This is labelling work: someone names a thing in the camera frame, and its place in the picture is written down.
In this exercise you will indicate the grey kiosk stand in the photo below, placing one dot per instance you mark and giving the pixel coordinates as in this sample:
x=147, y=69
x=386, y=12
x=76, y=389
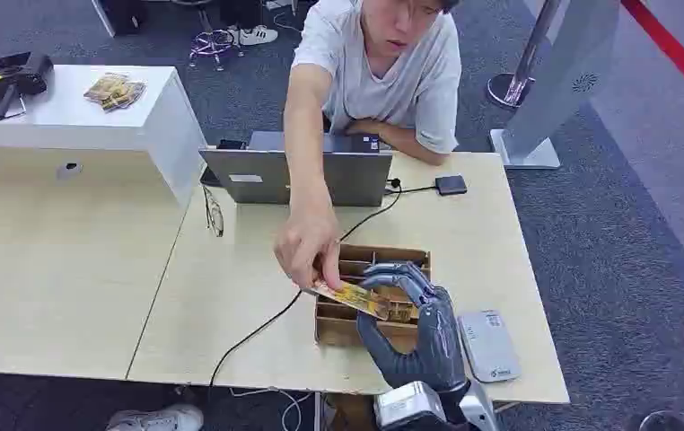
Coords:
x=568, y=71

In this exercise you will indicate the white power strip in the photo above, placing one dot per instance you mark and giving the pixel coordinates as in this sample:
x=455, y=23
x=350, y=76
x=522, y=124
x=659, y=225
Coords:
x=279, y=3

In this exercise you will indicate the gold printed card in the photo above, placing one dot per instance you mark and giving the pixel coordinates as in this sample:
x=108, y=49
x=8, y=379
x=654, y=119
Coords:
x=351, y=297

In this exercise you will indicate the dark round object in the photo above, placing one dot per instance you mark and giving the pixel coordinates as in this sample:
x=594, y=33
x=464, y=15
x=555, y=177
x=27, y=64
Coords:
x=675, y=422

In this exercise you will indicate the white cabinet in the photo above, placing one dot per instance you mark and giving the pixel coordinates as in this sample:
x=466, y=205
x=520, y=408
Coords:
x=80, y=131

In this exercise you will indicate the eyeglasses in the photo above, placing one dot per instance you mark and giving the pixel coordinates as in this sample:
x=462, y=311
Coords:
x=214, y=217

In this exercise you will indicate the chrome chair base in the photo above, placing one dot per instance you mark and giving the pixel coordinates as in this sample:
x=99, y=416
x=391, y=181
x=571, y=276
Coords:
x=214, y=44

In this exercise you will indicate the person's right hand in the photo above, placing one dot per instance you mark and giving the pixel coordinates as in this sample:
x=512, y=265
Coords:
x=309, y=238

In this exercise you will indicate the wooden card box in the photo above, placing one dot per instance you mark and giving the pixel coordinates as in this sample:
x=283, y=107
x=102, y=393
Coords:
x=333, y=330

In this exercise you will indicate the person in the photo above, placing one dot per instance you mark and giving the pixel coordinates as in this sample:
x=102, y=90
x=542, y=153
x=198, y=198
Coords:
x=377, y=89

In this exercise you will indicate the grey laptop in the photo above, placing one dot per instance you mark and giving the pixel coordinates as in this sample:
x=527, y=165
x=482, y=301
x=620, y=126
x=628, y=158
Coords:
x=354, y=178

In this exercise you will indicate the stack of gold cards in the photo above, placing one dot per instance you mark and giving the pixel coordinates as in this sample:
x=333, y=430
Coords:
x=115, y=92

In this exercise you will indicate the small black square device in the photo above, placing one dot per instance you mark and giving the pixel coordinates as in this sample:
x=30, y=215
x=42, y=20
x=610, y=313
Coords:
x=451, y=185

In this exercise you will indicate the chrome stanchion post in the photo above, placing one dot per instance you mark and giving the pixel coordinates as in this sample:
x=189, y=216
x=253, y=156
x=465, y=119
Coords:
x=526, y=59

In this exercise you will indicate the black box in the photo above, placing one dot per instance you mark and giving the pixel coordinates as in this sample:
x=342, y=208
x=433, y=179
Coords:
x=122, y=15

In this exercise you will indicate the person's white striped sneaker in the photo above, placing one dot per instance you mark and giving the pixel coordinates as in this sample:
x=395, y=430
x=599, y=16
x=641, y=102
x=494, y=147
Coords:
x=256, y=36

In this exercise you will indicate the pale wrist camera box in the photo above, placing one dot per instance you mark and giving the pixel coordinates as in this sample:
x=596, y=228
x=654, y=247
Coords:
x=407, y=404

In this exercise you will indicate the grey card reader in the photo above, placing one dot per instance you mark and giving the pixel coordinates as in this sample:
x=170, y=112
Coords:
x=487, y=348

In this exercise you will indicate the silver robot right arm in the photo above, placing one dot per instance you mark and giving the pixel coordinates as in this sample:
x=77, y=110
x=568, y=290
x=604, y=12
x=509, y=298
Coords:
x=479, y=410

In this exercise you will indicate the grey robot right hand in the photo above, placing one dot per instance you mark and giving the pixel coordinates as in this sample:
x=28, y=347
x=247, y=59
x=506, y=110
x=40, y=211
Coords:
x=437, y=345

